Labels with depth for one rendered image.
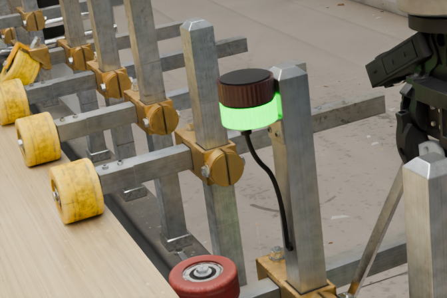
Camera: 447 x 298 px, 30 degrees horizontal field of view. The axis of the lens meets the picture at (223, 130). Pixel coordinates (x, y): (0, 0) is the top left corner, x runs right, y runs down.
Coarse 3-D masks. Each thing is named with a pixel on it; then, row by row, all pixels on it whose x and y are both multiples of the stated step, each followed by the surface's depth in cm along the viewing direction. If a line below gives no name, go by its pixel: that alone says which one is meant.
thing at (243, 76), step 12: (240, 72) 89; (252, 72) 88; (264, 72) 87; (228, 84) 85; (240, 84) 85; (240, 108) 86; (276, 120) 88; (276, 132) 89; (264, 168) 91; (276, 180) 92; (276, 192) 92; (288, 240) 94
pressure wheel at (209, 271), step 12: (180, 264) 98; (192, 264) 98; (204, 264) 98; (216, 264) 98; (228, 264) 97; (180, 276) 96; (192, 276) 96; (204, 276) 95; (216, 276) 95; (228, 276) 95; (180, 288) 94; (192, 288) 93; (204, 288) 93; (216, 288) 93; (228, 288) 94
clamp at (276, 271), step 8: (264, 256) 105; (256, 264) 105; (264, 264) 103; (272, 264) 103; (280, 264) 103; (264, 272) 103; (272, 272) 101; (280, 272) 101; (272, 280) 101; (280, 280) 99; (328, 280) 98; (280, 288) 99; (288, 288) 97; (320, 288) 97; (328, 288) 96; (280, 296) 100; (288, 296) 98; (296, 296) 96; (304, 296) 95; (312, 296) 95; (320, 296) 95; (328, 296) 95; (336, 296) 97
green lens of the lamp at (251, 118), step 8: (272, 104) 86; (224, 112) 87; (232, 112) 86; (240, 112) 85; (248, 112) 85; (256, 112) 85; (264, 112) 86; (272, 112) 87; (224, 120) 87; (232, 120) 86; (240, 120) 86; (248, 120) 86; (256, 120) 86; (264, 120) 86; (272, 120) 87; (232, 128) 87; (240, 128) 86; (248, 128) 86
